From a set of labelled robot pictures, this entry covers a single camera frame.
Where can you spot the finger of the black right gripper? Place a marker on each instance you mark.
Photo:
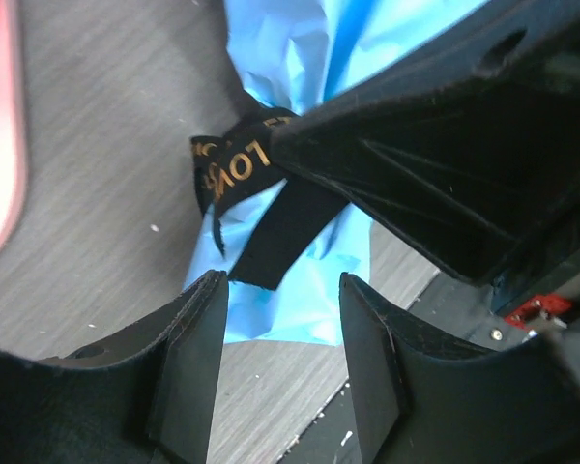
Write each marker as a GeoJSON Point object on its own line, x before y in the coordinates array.
{"type": "Point", "coordinates": [459, 148]}

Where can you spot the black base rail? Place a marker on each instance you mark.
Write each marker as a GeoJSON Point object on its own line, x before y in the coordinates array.
{"type": "Point", "coordinates": [415, 386]}

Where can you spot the black ribbon gold lettering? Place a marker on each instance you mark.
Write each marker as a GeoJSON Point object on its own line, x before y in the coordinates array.
{"type": "Point", "coordinates": [237, 166]}

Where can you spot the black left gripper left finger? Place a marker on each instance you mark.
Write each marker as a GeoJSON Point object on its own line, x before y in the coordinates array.
{"type": "Point", "coordinates": [145, 394]}

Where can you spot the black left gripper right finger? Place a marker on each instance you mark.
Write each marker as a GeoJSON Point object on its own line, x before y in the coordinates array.
{"type": "Point", "coordinates": [464, 396]}

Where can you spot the blue wrapping paper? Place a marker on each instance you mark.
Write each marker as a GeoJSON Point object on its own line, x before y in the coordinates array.
{"type": "Point", "coordinates": [297, 55]}

